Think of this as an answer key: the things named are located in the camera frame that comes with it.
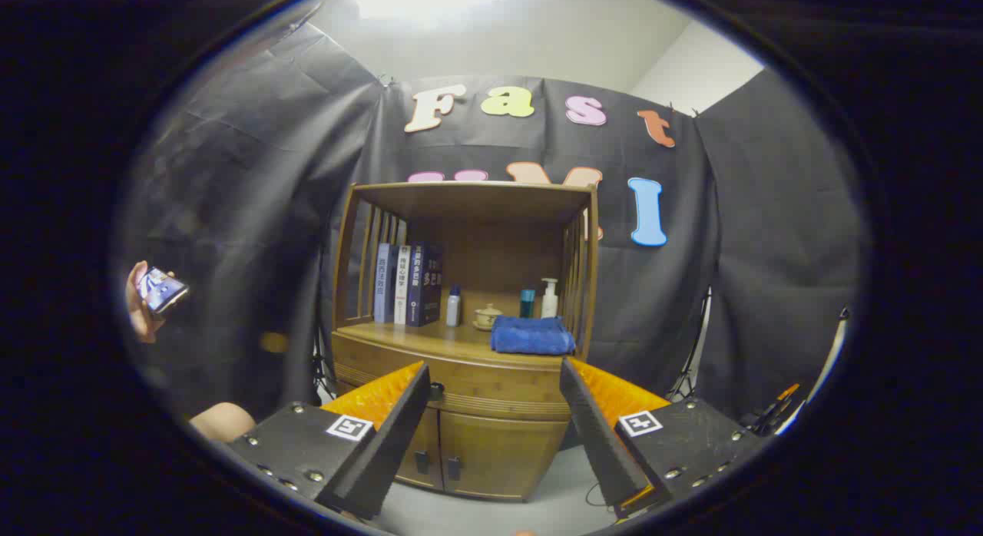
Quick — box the blue towel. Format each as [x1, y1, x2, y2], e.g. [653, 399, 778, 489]
[490, 315, 577, 356]

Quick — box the wooden cabinet door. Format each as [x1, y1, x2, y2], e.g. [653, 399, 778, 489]
[396, 405, 442, 491]
[439, 409, 571, 500]

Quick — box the wooden cabinet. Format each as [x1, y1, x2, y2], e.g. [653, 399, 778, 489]
[330, 181, 600, 502]

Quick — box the wooden countertop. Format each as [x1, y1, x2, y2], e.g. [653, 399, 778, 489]
[338, 321, 584, 368]

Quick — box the white book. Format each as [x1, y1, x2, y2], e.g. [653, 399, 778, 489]
[393, 244, 412, 326]

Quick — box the dark blue book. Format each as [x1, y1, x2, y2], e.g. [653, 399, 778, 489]
[405, 243, 444, 327]

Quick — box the black backdrop stand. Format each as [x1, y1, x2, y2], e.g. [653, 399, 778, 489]
[311, 244, 339, 399]

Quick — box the smartphone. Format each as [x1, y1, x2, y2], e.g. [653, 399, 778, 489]
[135, 266, 190, 316]

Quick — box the person's bare leg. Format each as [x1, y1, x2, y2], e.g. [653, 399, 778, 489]
[188, 402, 257, 443]

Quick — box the wooden drawer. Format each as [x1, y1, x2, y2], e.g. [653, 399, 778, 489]
[332, 333, 573, 422]

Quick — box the black and orange device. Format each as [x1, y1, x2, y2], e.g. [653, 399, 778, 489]
[741, 382, 803, 437]

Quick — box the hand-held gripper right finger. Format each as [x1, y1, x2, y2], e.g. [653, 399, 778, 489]
[559, 356, 766, 520]

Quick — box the light blue book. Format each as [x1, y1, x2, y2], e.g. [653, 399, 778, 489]
[373, 243, 400, 324]

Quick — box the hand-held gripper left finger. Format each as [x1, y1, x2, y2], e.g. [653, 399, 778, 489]
[229, 359, 432, 520]

